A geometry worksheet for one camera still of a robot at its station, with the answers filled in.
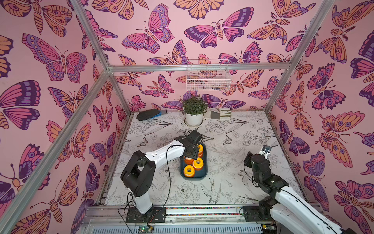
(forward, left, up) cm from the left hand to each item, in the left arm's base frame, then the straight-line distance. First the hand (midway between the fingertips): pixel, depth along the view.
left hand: (193, 152), depth 90 cm
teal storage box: (-13, -4, -4) cm, 14 cm away
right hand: (-5, -33, +6) cm, 34 cm away
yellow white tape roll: (-11, +2, -2) cm, 12 cm away
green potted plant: (+26, -1, +15) cm, 30 cm away
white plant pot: (+25, -1, +1) cm, 25 cm away
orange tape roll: (-4, +2, -3) cm, 6 cm away
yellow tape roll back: (0, -5, -2) cm, 5 cm away
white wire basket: (+42, -9, +27) cm, 51 cm away
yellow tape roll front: (-7, -3, -2) cm, 8 cm away
